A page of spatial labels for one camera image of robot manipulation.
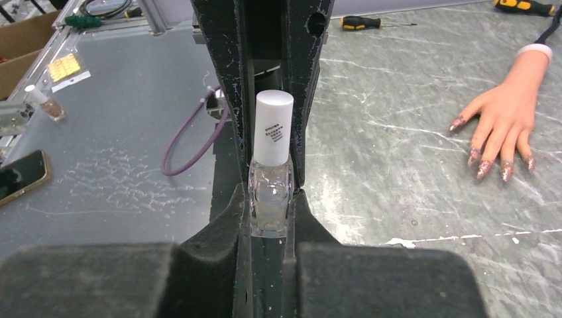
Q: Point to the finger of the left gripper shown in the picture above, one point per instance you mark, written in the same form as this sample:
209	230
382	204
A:
306	29
222	24

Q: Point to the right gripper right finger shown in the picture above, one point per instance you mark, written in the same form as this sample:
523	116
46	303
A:
337	280

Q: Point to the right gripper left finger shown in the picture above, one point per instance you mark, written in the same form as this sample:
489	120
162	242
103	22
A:
157	279

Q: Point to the clear nail polish bottle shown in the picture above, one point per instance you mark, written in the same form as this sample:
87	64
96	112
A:
271	178

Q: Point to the yellow black screwdriver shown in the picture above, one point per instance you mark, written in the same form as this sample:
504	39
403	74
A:
527	7
361	23

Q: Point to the yellow pill blister pack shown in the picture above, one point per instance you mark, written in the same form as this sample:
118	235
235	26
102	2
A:
64	67

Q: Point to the pink nail polish bottle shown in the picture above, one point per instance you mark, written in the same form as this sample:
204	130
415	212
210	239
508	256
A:
51	107

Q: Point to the cardboard box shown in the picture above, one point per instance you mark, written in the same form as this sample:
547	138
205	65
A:
21	43

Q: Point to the black smartphone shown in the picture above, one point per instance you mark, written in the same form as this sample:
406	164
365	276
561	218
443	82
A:
24	175

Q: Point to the mannequin practice hand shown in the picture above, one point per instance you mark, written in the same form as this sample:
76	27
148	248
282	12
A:
506	115

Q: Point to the green handled screwdriver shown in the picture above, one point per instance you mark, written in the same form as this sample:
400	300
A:
83	22

